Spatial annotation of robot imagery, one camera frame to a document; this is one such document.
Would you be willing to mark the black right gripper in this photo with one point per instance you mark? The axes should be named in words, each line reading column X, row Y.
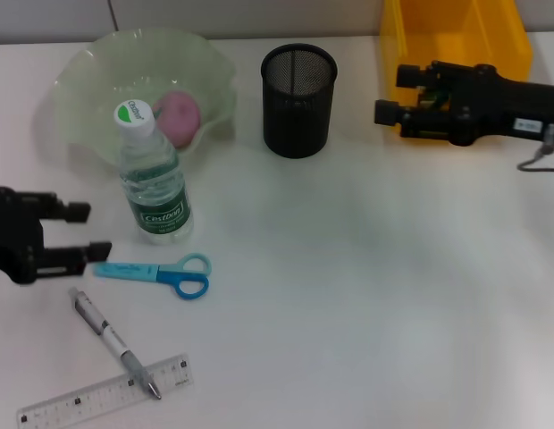
column 491, row 107

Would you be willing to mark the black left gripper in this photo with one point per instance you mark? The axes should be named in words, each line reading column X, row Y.
column 18, row 237

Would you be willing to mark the blue sheathed scissors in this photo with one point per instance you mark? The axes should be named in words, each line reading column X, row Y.
column 134, row 270

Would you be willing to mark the clear green-label water bottle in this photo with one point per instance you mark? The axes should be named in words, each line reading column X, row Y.
column 156, row 201

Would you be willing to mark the pink toy peach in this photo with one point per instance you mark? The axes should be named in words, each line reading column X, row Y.
column 183, row 116

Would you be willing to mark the black mesh pen holder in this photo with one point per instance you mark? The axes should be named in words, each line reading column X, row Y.
column 299, row 116

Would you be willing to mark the silver ballpoint pen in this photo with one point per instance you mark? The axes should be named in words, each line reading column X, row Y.
column 111, row 339

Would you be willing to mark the clear plastic ruler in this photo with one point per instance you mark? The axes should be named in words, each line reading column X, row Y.
column 80, row 397

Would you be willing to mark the green glass fruit plate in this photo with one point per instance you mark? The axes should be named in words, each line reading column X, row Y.
column 125, row 67

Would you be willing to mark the yellow plastic bin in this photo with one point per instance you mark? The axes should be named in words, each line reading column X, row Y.
column 451, row 31

